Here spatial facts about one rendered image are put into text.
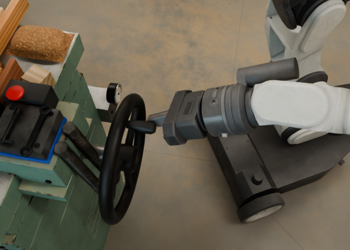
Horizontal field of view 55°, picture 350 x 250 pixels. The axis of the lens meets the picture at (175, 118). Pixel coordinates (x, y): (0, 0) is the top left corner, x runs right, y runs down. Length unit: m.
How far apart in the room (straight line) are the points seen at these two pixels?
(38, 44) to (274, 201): 1.02
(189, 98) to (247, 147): 0.88
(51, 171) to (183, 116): 0.25
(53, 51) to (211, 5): 1.60
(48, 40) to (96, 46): 1.27
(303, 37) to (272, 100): 0.38
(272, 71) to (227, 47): 1.50
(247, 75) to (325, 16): 0.32
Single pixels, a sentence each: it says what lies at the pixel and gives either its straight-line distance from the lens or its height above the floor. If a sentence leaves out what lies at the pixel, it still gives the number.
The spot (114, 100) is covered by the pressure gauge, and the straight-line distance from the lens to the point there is 1.02.
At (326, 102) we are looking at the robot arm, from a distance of 0.51.
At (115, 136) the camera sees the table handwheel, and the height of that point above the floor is 0.95.
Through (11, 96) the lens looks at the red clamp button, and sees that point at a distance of 0.64.
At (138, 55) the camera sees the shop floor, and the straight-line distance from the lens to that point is 2.00.
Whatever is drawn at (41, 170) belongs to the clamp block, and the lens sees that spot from 0.64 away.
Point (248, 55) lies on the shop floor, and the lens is 2.03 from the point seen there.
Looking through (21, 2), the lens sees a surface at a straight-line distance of 0.95.
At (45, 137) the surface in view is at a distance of 0.60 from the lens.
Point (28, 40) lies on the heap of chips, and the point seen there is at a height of 0.93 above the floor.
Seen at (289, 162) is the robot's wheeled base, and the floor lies 0.17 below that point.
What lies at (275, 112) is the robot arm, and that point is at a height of 1.08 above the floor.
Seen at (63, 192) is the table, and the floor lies 0.87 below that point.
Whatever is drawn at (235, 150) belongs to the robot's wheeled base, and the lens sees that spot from 1.47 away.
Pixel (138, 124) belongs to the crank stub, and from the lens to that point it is 0.66.
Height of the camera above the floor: 1.50
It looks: 60 degrees down
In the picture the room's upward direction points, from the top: straight up
